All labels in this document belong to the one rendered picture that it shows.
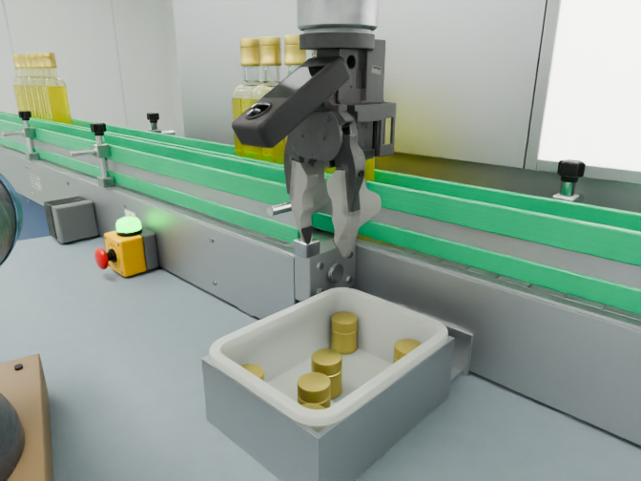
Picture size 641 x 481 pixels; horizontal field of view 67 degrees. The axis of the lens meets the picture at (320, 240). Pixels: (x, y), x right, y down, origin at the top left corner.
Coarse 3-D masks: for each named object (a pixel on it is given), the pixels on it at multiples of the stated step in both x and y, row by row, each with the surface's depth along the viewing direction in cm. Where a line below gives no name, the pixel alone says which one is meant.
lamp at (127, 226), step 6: (120, 222) 88; (126, 222) 88; (132, 222) 89; (138, 222) 90; (120, 228) 88; (126, 228) 88; (132, 228) 89; (138, 228) 90; (120, 234) 89; (126, 234) 89; (132, 234) 89; (138, 234) 90
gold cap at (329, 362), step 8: (320, 352) 54; (328, 352) 54; (336, 352) 54; (312, 360) 53; (320, 360) 53; (328, 360) 53; (336, 360) 53; (312, 368) 53; (320, 368) 52; (328, 368) 52; (336, 368) 53; (328, 376) 53; (336, 376) 53; (336, 384) 53; (336, 392) 54
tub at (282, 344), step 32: (352, 288) 64; (288, 320) 58; (320, 320) 62; (384, 320) 60; (416, 320) 57; (224, 352) 51; (256, 352) 55; (288, 352) 58; (384, 352) 61; (416, 352) 49; (256, 384) 44; (288, 384) 56; (352, 384) 56; (384, 384) 45; (320, 416) 40
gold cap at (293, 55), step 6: (288, 36) 75; (294, 36) 74; (288, 42) 75; (294, 42) 75; (288, 48) 75; (294, 48) 75; (288, 54) 76; (294, 54) 75; (300, 54) 76; (288, 60) 76; (294, 60) 76; (300, 60) 76
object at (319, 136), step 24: (312, 48) 44; (336, 48) 44; (360, 48) 44; (384, 48) 48; (360, 72) 48; (336, 96) 46; (360, 96) 48; (312, 120) 47; (336, 120) 44; (360, 120) 46; (384, 120) 50; (312, 144) 47; (336, 144) 45; (360, 144) 48; (384, 144) 50
